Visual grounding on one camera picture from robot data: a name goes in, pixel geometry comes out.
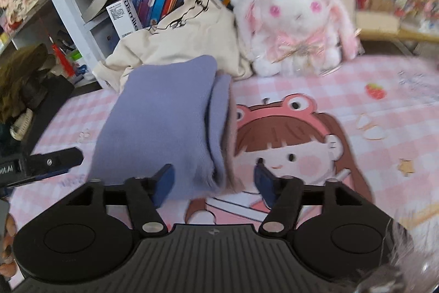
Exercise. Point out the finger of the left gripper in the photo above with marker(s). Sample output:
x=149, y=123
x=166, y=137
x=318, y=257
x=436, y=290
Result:
x=53, y=163

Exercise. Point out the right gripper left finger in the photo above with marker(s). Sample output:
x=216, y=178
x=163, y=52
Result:
x=145, y=196

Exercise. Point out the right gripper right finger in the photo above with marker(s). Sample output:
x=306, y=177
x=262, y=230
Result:
x=282, y=196

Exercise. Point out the purple knit sweater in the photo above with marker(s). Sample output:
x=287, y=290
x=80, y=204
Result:
x=182, y=114

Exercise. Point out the cream wrist watch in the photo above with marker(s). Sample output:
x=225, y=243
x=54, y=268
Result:
x=22, y=124

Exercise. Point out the olive brown garment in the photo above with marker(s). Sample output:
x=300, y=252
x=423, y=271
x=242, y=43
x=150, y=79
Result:
x=24, y=81

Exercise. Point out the pink checked cartoon desk mat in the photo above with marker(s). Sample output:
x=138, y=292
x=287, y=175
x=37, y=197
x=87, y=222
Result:
x=345, y=136

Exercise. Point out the white pink plush bunny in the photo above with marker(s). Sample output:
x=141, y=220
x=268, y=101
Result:
x=295, y=37

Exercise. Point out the white medicine box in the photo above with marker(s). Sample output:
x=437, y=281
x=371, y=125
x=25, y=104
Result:
x=124, y=17

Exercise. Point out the cream t-shirt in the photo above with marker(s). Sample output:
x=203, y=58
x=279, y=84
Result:
x=198, y=27

